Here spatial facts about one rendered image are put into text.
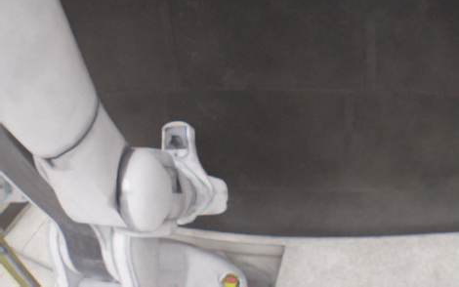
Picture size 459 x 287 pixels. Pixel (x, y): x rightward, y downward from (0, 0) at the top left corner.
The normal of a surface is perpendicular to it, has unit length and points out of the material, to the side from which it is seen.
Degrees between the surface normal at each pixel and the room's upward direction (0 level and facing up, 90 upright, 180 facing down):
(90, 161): 101
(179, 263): 69
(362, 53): 90
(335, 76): 90
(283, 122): 90
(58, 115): 108
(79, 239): 76
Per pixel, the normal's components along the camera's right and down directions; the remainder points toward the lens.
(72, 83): 0.96, 0.17
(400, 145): -0.25, 0.51
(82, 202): -0.07, 0.77
